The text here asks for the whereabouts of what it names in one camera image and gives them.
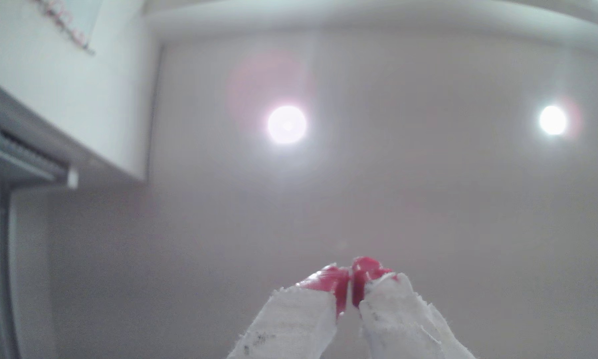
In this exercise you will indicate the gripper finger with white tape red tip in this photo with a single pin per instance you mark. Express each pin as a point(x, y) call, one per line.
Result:
point(398, 319)
point(291, 319)

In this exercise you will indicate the grey window blind headrail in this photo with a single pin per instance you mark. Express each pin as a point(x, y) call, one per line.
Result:
point(25, 154)

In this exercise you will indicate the wall poster with red marks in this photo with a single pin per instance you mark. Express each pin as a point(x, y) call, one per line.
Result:
point(77, 17)

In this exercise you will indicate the round recessed ceiling light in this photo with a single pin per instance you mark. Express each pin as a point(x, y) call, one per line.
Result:
point(553, 120)
point(287, 124)

